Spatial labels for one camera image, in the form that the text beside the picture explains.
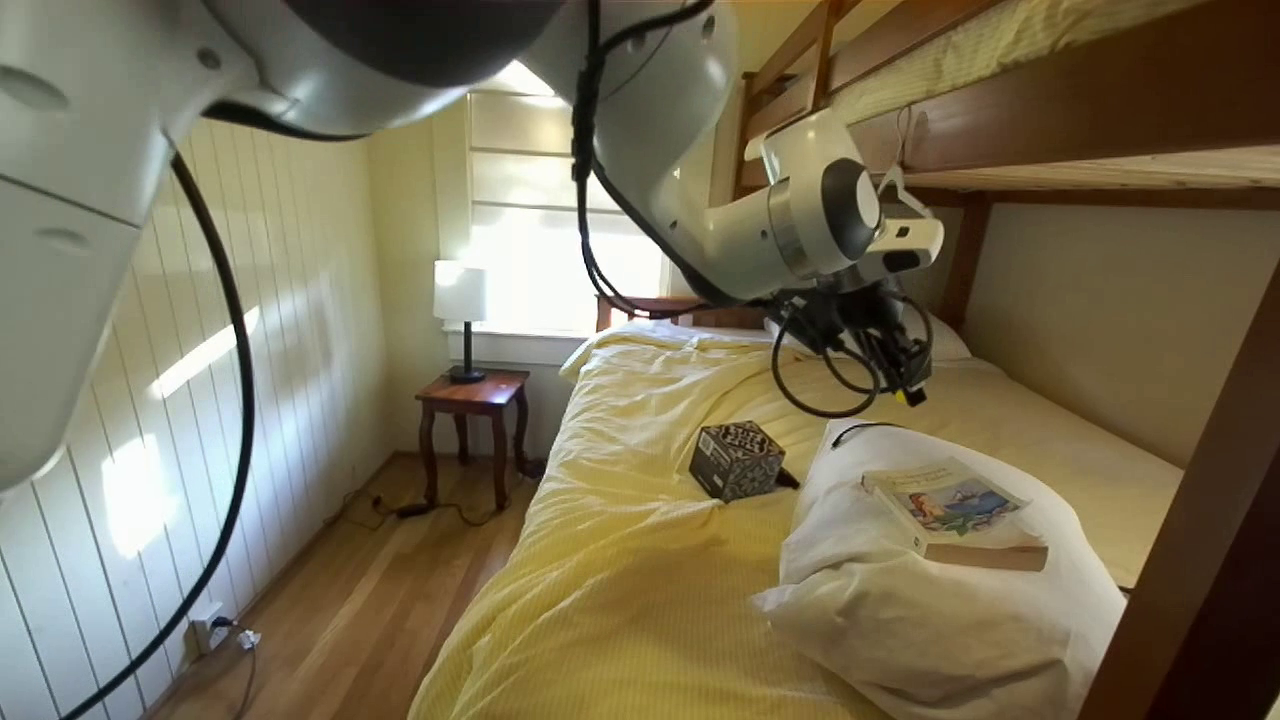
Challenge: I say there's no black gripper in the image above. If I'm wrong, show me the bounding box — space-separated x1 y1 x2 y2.
796 286 934 412

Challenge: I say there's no fairy tales picture book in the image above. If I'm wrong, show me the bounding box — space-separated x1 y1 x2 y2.
855 466 1052 578

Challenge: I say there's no small white pillow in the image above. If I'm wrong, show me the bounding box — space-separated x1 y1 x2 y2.
928 315 976 367

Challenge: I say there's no dark patterned tissue box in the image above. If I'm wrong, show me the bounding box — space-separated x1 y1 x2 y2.
686 422 789 505

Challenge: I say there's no large white pillow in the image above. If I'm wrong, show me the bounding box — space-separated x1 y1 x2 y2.
750 417 1131 720

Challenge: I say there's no bed with yellow sheet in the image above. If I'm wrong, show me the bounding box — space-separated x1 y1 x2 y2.
409 315 1189 720

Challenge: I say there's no white window blind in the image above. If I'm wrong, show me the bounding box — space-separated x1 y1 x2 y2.
460 85 692 336

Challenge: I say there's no wooden nightstand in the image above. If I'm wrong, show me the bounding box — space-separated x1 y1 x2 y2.
411 372 536 517

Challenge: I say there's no white shade table lamp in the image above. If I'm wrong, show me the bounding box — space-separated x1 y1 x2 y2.
430 255 493 387

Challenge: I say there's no floor power strip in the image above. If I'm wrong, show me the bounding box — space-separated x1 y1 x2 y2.
181 606 265 664

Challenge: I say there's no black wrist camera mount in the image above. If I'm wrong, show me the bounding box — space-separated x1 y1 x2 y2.
767 293 855 352

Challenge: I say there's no wooden bunk bed frame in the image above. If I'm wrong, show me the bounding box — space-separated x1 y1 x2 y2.
593 0 1280 720

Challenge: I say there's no black lamp cord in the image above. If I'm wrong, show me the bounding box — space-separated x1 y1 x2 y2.
369 453 450 524

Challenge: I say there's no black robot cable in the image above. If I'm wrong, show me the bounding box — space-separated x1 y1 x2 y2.
56 0 934 720

